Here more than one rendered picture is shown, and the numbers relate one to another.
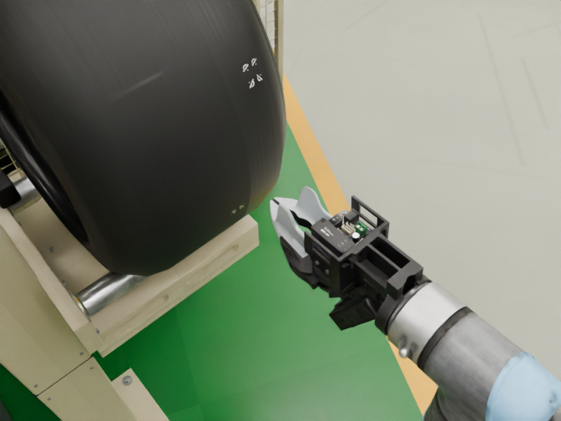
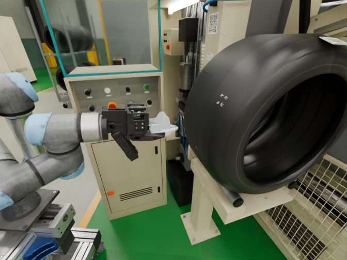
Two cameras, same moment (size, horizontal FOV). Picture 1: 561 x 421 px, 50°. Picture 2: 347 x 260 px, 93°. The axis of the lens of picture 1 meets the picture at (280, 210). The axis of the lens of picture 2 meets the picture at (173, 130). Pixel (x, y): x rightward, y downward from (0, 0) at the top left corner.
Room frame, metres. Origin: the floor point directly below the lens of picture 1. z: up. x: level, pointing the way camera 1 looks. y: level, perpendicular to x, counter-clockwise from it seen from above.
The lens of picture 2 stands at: (0.57, -0.41, 1.46)
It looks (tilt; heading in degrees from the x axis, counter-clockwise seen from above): 30 degrees down; 113
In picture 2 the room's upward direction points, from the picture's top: straight up
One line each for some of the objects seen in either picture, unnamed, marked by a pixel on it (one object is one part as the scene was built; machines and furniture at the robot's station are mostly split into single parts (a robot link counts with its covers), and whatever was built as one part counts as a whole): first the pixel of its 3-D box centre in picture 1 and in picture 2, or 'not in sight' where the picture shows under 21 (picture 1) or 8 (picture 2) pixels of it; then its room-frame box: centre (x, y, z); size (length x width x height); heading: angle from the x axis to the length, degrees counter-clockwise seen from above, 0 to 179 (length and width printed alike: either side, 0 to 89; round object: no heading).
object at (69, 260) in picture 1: (131, 232); (235, 180); (0.64, 0.30, 0.80); 0.37 x 0.36 x 0.02; 41
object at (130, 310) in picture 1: (168, 270); (213, 181); (0.53, 0.21, 0.84); 0.36 x 0.09 x 0.06; 131
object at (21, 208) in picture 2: not in sight; (18, 199); (-0.33, -0.21, 0.77); 0.15 x 0.15 x 0.10
